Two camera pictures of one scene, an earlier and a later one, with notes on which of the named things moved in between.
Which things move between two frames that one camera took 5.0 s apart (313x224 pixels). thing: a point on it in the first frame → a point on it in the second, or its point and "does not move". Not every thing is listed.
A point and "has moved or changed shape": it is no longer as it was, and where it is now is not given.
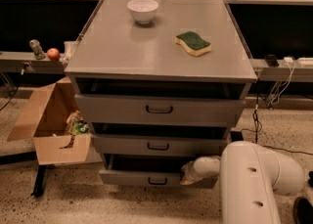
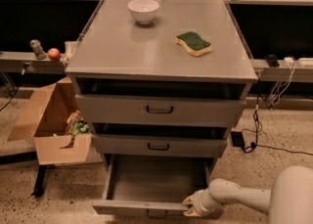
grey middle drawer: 158,139 does not move
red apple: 53,54 does not move
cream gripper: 198,168 → 202,202
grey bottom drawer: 156,170 has moved or changed shape
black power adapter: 236,136 does not move
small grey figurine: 37,49 does not move
